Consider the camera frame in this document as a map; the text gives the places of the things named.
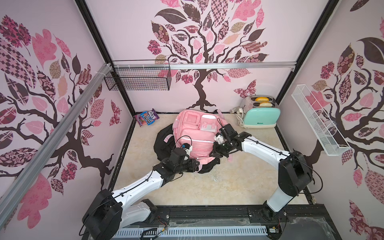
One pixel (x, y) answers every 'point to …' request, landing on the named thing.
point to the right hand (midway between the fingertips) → (210, 156)
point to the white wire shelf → (321, 127)
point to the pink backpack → (197, 128)
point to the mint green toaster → (261, 111)
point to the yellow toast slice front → (266, 105)
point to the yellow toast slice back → (262, 99)
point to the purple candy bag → (146, 117)
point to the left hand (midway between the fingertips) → (198, 166)
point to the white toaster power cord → (239, 112)
